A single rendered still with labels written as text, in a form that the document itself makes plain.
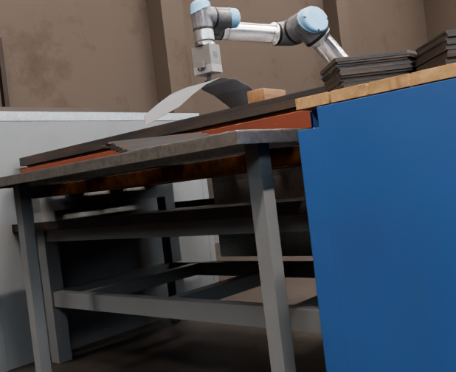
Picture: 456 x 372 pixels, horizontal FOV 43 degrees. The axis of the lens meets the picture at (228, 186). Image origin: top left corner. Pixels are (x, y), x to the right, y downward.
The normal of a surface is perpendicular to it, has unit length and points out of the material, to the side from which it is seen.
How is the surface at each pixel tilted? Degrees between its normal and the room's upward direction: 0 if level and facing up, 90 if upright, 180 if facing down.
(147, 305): 90
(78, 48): 90
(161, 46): 90
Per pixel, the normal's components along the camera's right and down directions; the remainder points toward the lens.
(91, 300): -0.67, 0.08
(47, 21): 0.73, -0.08
